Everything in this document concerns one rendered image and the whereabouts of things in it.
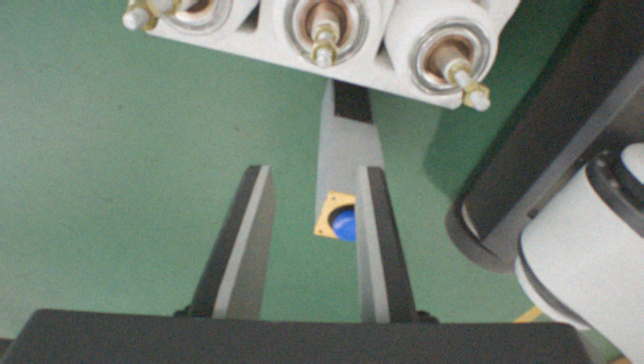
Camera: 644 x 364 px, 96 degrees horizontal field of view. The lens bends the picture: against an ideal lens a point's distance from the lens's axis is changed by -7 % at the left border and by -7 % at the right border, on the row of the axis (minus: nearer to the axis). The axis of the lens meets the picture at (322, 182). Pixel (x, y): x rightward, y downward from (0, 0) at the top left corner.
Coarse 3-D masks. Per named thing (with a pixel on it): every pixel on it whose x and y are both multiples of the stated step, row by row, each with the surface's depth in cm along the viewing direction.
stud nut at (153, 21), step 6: (132, 0) 18; (138, 0) 18; (144, 0) 18; (150, 0) 19; (132, 6) 18; (138, 6) 18; (144, 6) 18; (150, 6) 18; (126, 12) 19; (150, 12) 19; (156, 12) 19; (150, 18) 19; (156, 18) 19; (150, 24) 19; (156, 24) 20; (150, 30) 19
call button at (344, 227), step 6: (342, 216) 33; (348, 216) 32; (354, 216) 32; (336, 222) 33; (342, 222) 32; (348, 222) 32; (354, 222) 32; (336, 228) 33; (342, 228) 33; (348, 228) 33; (354, 228) 33; (336, 234) 34; (342, 234) 34; (348, 234) 34; (354, 234) 34; (348, 240) 34; (354, 240) 34
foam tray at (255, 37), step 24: (264, 0) 32; (384, 0) 31; (480, 0) 34; (504, 0) 31; (240, 24) 36; (264, 24) 33; (384, 24) 33; (216, 48) 35; (240, 48) 35; (264, 48) 35; (384, 48) 43; (336, 72) 37; (360, 72) 37; (384, 72) 37; (408, 96) 39
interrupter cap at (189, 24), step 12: (204, 0) 26; (216, 0) 25; (228, 0) 25; (180, 12) 26; (192, 12) 26; (204, 12) 26; (216, 12) 26; (228, 12) 26; (168, 24) 27; (180, 24) 27; (192, 24) 27; (204, 24) 27; (216, 24) 27
